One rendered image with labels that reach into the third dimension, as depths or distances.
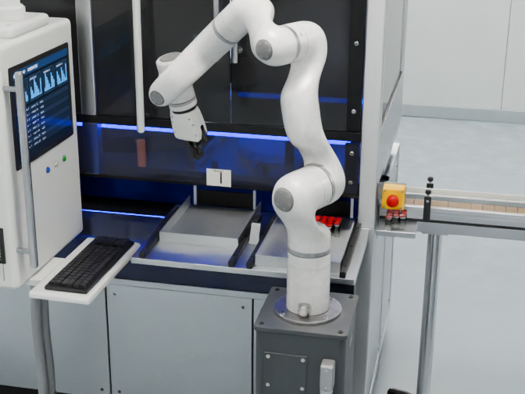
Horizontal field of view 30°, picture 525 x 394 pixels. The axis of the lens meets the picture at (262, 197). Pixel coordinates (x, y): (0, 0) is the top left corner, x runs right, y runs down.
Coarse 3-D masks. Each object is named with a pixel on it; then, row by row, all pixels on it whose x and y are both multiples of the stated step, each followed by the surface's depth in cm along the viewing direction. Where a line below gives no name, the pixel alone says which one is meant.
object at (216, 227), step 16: (192, 208) 343; (208, 208) 343; (224, 208) 343; (256, 208) 334; (176, 224) 329; (192, 224) 329; (208, 224) 329; (224, 224) 329; (240, 224) 329; (160, 240) 315; (176, 240) 314; (192, 240) 313; (208, 240) 312; (224, 240) 310; (240, 240) 312
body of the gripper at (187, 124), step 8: (176, 112) 287; (184, 112) 286; (192, 112) 286; (200, 112) 289; (176, 120) 290; (184, 120) 288; (192, 120) 287; (200, 120) 288; (176, 128) 292; (184, 128) 290; (192, 128) 288; (200, 128) 289; (176, 136) 295; (184, 136) 292; (192, 136) 290; (200, 136) 289
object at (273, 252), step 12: (276, 228) 326; (264, 240) 308; (276, 240) 317; (336, 240) 317; (348, 240) 311; (264, 252) 308; (276, 252) 308; (336, 252) 308; (264, 264) 298; (276, 264) 297; (336, 264) 293
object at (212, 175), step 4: (208, 172) 332; (212, 172) 331; (216, 172) 331; (224, 172) 331; (228, 172) 330; (208, 176) 332; (212, 176) 332; (216, 176) 332; (224, 176) 331; (228, 176) 331; (208, 180) 333; (212, 180) 332; (216, 180) 332; (224, 180) 332; (228, 180) 331; (208, 184) 333; (212, 184) 333; (216, 184) 333; (220, 184) 332; (224, 184) 332; (228, 184) 332
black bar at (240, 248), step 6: (258, 216) 332; (252, 222) 326; (258, 222) 328; (246, 234) 317; (246, 240) 312; (240, 246) 307; (234, 252) 303; (240, 252) 304; (234, 258) 299; (228, 264) 297; (234, 264) 298
